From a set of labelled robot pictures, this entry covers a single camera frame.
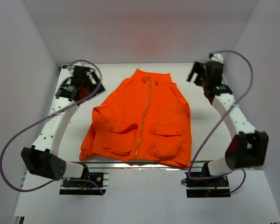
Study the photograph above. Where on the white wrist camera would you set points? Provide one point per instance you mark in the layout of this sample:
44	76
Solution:
216	57
81	74

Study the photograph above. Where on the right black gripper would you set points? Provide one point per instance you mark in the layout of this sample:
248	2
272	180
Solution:
198	69

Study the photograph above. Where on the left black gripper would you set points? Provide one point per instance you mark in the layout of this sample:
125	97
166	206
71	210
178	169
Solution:
94	87

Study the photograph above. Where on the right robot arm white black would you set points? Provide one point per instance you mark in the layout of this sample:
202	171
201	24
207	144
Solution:
248	146

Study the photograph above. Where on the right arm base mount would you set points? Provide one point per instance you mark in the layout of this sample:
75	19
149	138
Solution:
214	188

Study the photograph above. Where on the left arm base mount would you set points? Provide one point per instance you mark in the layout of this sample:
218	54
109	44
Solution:
93	182

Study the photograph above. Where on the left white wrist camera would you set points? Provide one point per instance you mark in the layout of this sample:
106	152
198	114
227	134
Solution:
81	74

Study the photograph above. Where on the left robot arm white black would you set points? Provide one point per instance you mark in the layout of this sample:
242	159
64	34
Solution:
41	158

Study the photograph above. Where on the orange jacket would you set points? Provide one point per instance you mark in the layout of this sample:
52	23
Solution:
145	118

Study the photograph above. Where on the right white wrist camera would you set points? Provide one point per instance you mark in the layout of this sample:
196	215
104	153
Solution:
216	57

